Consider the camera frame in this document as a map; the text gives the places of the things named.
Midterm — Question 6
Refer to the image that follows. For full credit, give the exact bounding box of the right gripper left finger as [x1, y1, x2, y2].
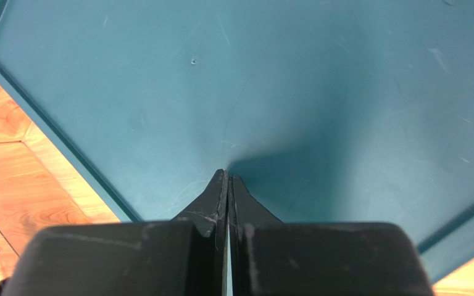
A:
[2, 170, 229, 295]

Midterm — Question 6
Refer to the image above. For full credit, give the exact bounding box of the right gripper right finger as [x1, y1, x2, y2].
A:
[228, 175, 433, 295]

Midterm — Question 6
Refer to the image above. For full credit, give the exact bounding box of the teal drawer organizer box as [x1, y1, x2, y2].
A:
[0, 1, 474, 281]

